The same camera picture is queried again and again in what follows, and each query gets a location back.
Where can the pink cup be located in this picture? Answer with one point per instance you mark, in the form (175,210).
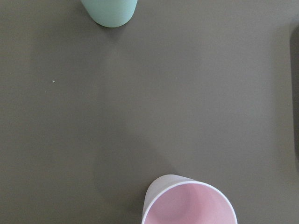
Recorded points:
(174,199)

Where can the cream rabbit tray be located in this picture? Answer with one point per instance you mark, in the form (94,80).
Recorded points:
(294,58)

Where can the green cup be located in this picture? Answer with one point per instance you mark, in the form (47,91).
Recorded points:
(110,13)

